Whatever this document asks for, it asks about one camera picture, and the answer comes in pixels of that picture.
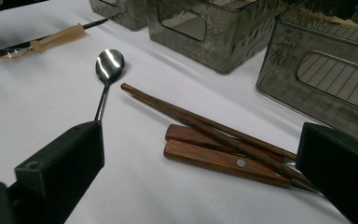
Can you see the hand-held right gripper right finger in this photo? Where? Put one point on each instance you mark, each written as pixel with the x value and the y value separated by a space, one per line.
pixel 341 171

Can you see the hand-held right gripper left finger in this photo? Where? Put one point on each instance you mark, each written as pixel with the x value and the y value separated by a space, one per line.
pixel 62 168

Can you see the stainless steel spoon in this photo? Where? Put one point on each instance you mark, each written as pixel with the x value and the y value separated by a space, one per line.
pixel 108 67

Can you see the smoky clear plastic bin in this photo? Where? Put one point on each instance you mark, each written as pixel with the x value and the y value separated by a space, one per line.
pixel 279 71
pixel 121 14
pixel 230 40

